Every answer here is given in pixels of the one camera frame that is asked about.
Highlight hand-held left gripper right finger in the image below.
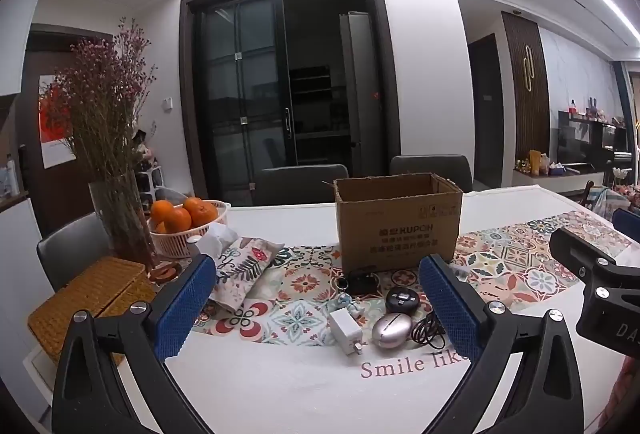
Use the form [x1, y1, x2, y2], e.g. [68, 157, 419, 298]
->
[419, 254, 585, 434]

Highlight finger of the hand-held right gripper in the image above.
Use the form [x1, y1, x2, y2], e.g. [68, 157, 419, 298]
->
[612, 208, 640, 245]
[549, 227, 621, 296]

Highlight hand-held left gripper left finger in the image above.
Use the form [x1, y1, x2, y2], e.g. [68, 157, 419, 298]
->
[51, 254, 217, 434]

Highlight black cable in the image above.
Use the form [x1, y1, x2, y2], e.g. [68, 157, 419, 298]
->
[412, 314, 447, 350]

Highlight black round cable reel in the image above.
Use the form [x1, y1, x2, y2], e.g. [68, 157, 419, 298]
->
[385, 286, 420, 314]

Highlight silver egg-shaped device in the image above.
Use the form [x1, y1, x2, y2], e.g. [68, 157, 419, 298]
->
[372, 312, 413, 349]

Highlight brown cardboard box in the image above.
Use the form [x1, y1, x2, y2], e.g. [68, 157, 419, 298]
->
[333, 172, 463, 276]

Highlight white charger plug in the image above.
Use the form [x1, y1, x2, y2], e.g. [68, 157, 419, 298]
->
[328, 309, 364, 356]

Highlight white television cabinet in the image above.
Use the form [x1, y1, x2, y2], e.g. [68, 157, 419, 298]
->
[512, 166, 608, 195]

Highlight white plastic basket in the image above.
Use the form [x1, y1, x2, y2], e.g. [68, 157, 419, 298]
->
[147, 200, 232, 260]

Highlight black upright piano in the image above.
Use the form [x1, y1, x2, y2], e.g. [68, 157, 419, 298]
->
[600, 121, 631, 171]

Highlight floral fabric tissue pouch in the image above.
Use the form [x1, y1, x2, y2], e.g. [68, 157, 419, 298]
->
[207, 236, 286, 312]

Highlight black car key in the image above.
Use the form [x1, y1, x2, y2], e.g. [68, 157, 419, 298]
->
[337, 270, 378, 296]

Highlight woven wicker box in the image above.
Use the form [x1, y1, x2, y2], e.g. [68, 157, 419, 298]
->
[27, 256, 161, 367]

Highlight flat television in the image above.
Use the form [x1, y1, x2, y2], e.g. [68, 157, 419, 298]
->
[558, 110, 603, 164]

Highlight pile of oranges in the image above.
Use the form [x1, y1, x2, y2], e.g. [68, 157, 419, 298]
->
[151, 197, 220, 235]

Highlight small astronaut figurine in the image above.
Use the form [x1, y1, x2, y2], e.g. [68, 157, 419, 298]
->
[334, 292, 362, 315]

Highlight white shoe rack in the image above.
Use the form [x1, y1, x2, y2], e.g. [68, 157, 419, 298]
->
[137, 164, 166, 210]

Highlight grey dining chair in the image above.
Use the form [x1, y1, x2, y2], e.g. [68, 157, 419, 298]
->
[253, 164, 349, 207]
[390, 155, 473, 193]
[36, 213, 113, 292]

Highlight dark sliding glass door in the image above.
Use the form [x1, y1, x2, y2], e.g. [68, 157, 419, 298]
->
[192, 0, 298, 207]

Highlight dried pink flowers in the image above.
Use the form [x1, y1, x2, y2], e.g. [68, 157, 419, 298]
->
[50, 17, 158, 185]

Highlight brown wooden door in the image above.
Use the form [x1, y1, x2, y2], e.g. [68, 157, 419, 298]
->
[15, 31, 113, 235]

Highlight brown wooden ring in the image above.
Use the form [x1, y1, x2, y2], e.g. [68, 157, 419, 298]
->
[152, 264, 182, 285]

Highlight gold wall ornament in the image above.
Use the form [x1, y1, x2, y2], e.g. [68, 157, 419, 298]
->
[522, 44, 536, 92]

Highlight red wall poster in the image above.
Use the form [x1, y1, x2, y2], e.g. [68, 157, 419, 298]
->
[39, 74, 76, 169]

